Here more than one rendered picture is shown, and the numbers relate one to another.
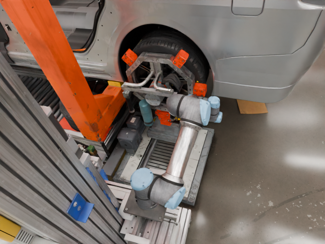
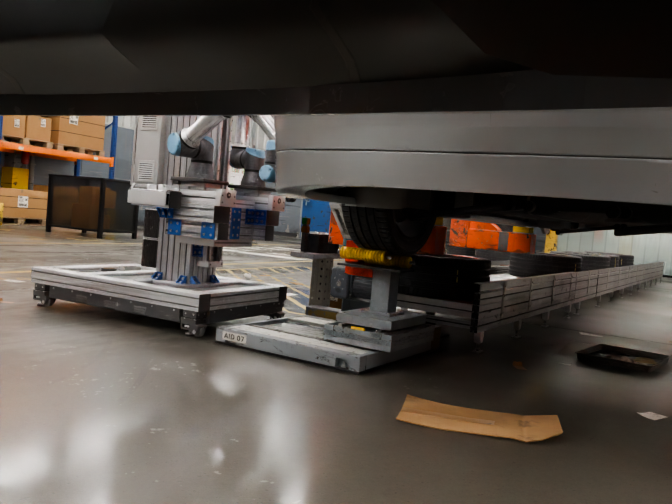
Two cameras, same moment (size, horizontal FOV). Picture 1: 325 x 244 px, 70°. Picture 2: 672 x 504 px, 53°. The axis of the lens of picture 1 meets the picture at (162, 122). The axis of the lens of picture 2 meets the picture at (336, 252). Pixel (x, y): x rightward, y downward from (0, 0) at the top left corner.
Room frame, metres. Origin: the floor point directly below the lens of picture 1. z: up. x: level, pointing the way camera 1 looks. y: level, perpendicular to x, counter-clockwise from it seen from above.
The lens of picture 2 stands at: (1.50, -3.45, 0.68)
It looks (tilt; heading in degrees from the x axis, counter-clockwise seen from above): 3 degrees down; 93
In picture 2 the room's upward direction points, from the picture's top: 5 degrees clockwise
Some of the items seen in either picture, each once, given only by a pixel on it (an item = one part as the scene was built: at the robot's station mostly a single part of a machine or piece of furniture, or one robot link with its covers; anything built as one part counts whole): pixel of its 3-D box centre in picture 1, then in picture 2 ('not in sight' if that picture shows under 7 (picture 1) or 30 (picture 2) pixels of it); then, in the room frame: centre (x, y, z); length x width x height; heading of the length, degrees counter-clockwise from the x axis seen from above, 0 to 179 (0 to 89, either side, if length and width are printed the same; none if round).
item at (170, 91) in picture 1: (164, 78); not in sight; (1.30, -0.07, 1.03); 0.19 x 0.18 x 0.11; 152
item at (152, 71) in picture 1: (138, 74); not in sight; (1.39, 0.10, 1.03); 0.19 x 0.18 x 0.11; 152
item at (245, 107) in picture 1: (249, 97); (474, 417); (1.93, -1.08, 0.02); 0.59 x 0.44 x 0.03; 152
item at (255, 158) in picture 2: not in sight; (254, 158); (0.77, 0.61, 0.98); 0.13 x 0.12 x 0.14; 141
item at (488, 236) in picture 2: not in sight; (502, 229); (2.58, 2.12, 0.69); 0.52 x 0.17 x 0.35; 152
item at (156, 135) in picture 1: (174, 126); (381, 332); (1.60, -0.12, 0.13); 0.50 x 0.36 x 0.10; 62
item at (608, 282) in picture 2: not in sight; (609, 274); (5.02, 6.49, 0.20); 6.82 x 0.86 x 0.39; 62
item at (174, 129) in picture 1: (173, 114); (384, 294); (1.60, -0.12, 0.32); 0.40 x 0.30 x 0.28; 62
